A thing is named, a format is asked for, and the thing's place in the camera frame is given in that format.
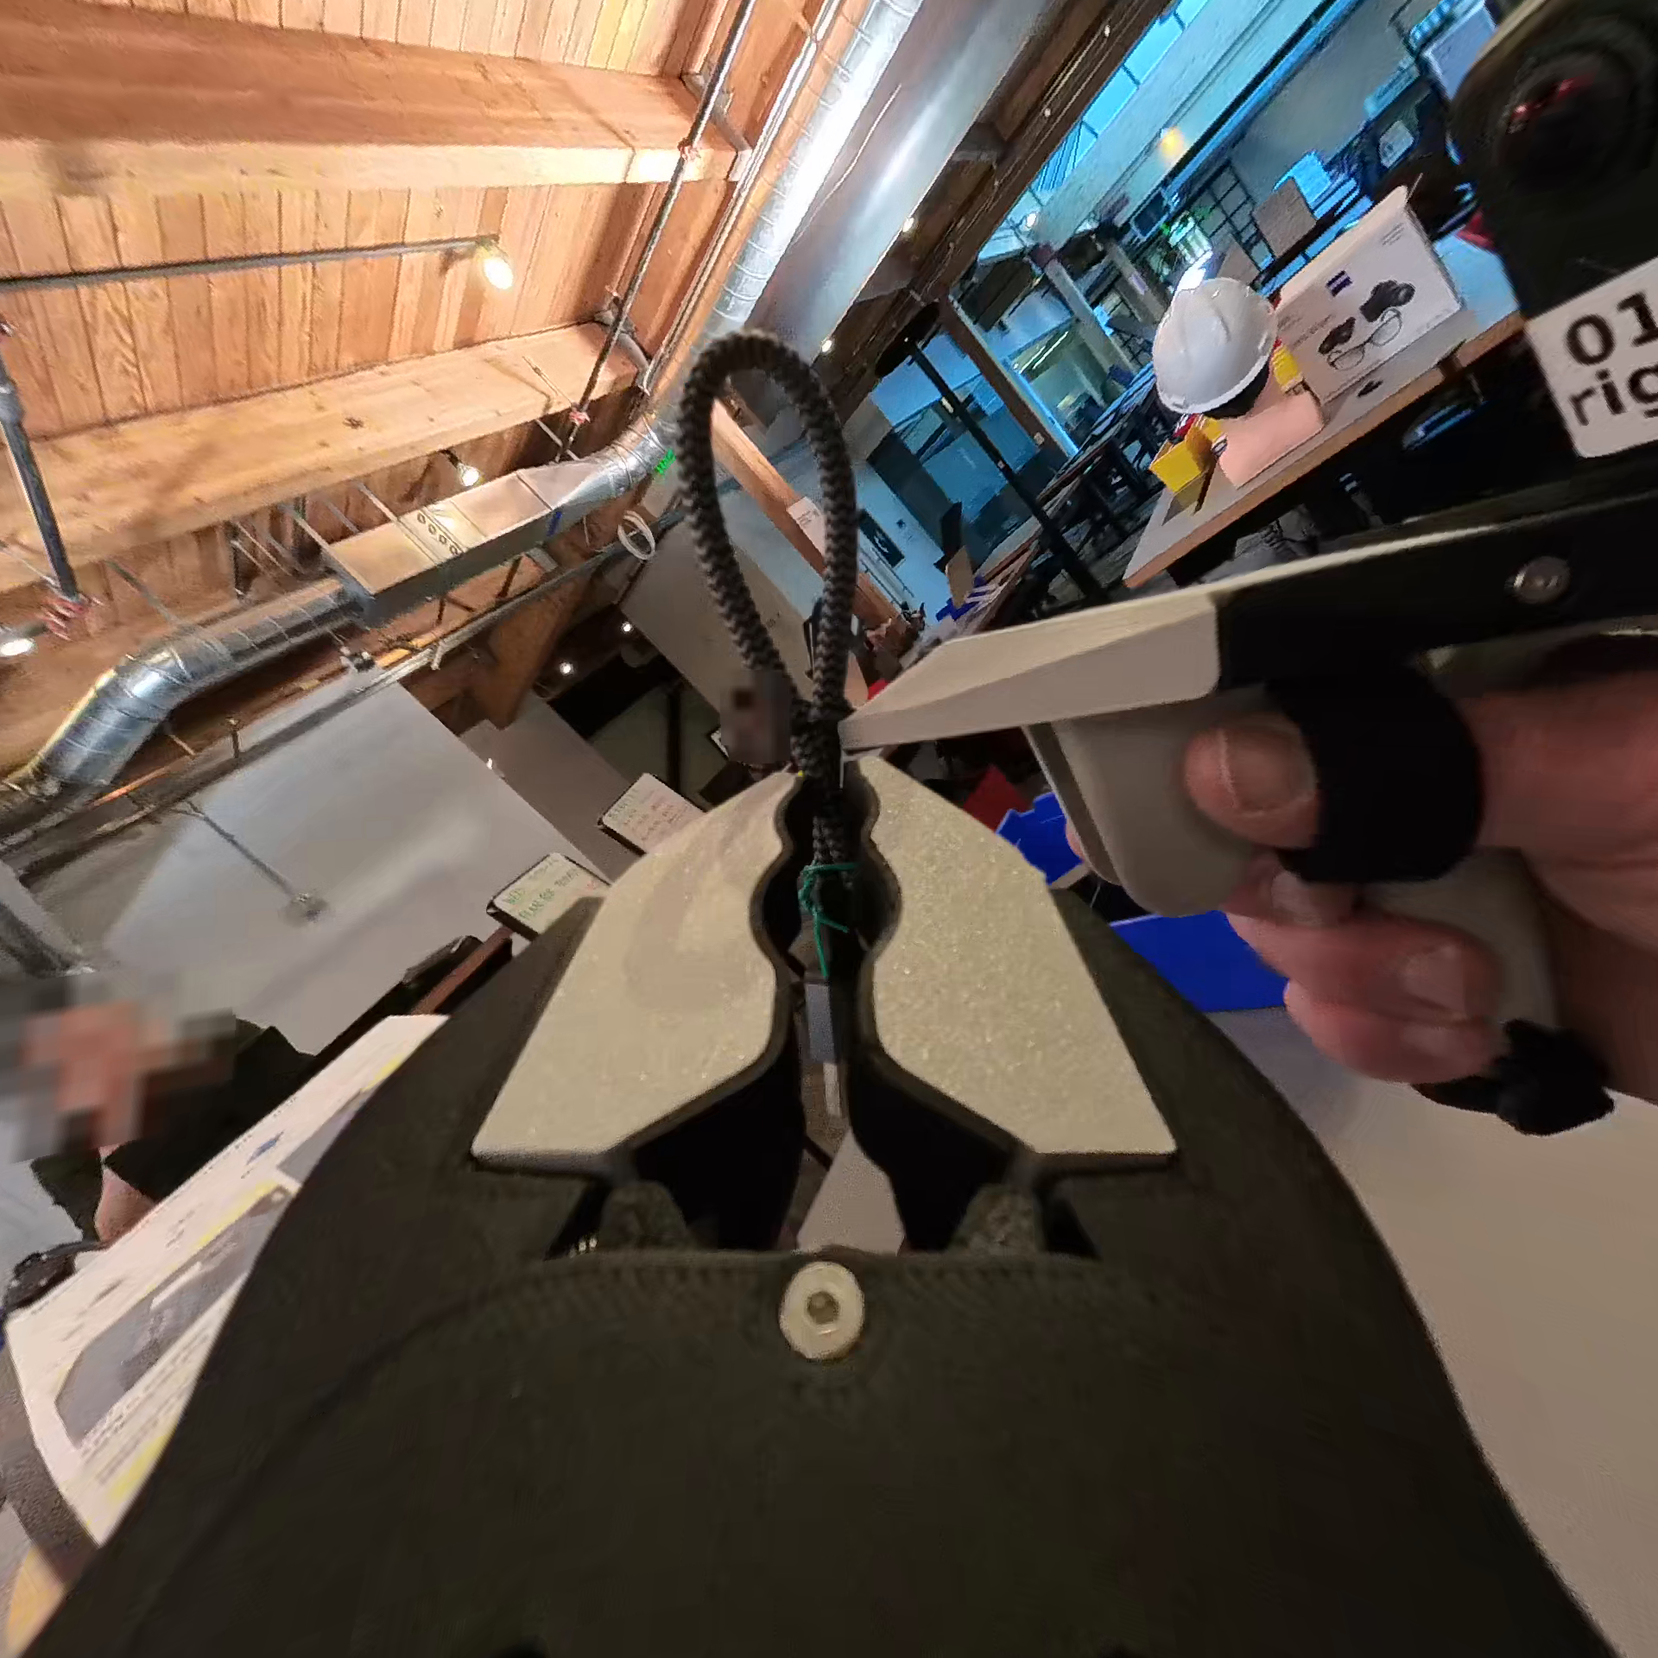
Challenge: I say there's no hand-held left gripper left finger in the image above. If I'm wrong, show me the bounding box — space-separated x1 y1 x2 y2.
471 771 799 1220

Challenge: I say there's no yellow storage bin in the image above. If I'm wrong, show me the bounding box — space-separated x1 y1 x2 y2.
1153 423 1224 510

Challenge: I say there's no braided usb cable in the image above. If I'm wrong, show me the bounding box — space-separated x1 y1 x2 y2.
673 330 861 1142

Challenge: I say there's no white product box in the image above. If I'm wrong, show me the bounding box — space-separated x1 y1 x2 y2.
1274 187 1467 406

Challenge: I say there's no person's right hand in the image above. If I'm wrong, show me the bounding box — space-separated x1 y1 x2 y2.
1186 669 1658 1095

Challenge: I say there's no handwritten whiteboard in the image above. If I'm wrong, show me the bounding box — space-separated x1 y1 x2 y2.
600 772 709 860

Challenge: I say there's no wooden post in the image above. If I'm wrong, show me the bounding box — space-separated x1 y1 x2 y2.
704 403 908 639

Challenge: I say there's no instruction sheet wooden board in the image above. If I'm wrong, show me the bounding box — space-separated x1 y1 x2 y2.
0 1016 447 1562

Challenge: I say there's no grey display table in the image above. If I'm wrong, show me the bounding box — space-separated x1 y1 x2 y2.
1122 311 1530 593

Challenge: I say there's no white hard hat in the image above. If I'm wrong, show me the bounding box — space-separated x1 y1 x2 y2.
1150 275 1281 420

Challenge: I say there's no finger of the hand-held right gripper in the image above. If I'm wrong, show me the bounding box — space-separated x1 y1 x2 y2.
842 586 1229 759

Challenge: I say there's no pink mannequin head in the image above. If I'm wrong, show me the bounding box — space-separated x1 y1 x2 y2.
1210 389 1327 498

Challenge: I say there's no blue storage bin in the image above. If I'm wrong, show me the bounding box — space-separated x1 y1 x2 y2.
998 791 1291 1018

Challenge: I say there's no green marked whiteboard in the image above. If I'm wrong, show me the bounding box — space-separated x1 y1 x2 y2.
490 854 612 943

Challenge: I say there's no green twist wire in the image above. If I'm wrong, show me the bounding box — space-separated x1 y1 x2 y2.
796 864 859 980

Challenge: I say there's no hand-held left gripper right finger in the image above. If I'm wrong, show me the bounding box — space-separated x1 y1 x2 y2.
859 757 1181 1214

